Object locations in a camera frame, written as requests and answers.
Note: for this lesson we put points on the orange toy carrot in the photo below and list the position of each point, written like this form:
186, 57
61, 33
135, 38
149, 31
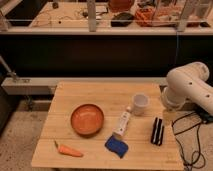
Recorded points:
63, 149

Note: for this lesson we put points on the orange bucket on bench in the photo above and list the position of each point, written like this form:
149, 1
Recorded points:
120, 5

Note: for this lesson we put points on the orange ceramic bowl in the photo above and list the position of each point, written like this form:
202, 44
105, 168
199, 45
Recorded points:
87, 119

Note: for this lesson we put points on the orange crate on bench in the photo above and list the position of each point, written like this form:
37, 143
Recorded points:
163, 17

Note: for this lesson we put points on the black and white striped block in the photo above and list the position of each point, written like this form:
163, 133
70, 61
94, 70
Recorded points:
157, 132

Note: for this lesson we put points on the blue sponge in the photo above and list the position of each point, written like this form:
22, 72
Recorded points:
117, 146

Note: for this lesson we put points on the white post on bench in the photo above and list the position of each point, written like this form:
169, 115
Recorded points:
91, 7

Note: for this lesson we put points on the metal clamp bracket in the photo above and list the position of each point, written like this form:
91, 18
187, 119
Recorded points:
12, 74

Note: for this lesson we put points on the white tube bottle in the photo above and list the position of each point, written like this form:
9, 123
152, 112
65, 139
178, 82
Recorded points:
122, 123

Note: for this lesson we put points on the black object on bench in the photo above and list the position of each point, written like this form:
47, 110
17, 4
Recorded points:
122, 19

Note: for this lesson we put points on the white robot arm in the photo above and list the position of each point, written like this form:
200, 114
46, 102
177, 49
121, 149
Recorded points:
189, 82

